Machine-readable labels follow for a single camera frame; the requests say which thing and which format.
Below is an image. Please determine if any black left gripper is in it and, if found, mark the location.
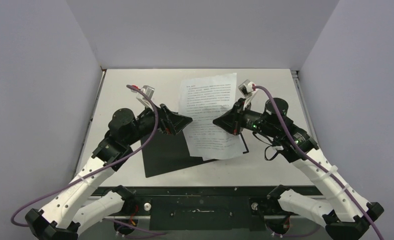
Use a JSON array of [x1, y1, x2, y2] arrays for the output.
[[126, 100, 192, 146]]

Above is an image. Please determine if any white folder with black inside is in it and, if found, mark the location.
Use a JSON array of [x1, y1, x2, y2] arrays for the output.
[[140, 130, 250, 179]]

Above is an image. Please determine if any white paper sheet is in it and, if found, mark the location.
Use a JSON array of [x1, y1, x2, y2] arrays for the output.
[[178, 73, 245, 159]]

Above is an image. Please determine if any printed paper sheet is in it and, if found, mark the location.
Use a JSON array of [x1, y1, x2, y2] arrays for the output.
[[202, 156, 232, 162]]

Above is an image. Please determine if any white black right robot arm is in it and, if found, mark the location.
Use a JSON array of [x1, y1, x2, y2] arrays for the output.
[[213, 97, 384, 240]]

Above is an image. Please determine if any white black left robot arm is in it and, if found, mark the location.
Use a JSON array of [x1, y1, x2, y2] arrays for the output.
[[25, 104, 192, 240]]

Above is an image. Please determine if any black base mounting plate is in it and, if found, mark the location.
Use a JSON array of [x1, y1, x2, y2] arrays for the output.
[[92, 186, 333, 232]]

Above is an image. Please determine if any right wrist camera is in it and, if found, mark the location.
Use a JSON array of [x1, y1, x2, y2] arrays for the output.
[[238, 79, 258, 110]]

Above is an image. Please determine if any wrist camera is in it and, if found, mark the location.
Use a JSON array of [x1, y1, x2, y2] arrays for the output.
[[238, 79, 258, 110], [136, 85, 155, 109]]

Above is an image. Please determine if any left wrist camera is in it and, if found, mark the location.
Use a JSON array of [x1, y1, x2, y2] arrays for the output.
[[136, 85, 155, 109]]

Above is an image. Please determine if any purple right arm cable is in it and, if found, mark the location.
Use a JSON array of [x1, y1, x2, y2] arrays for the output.
[[252, 85, 386, 240]]

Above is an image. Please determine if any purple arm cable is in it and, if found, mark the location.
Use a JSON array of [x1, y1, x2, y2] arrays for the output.
[[10, 84, 170, 239], [252, 85, 386, 240]]

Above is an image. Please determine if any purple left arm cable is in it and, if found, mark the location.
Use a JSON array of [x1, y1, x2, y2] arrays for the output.
[[10, 84, 170, 239]]

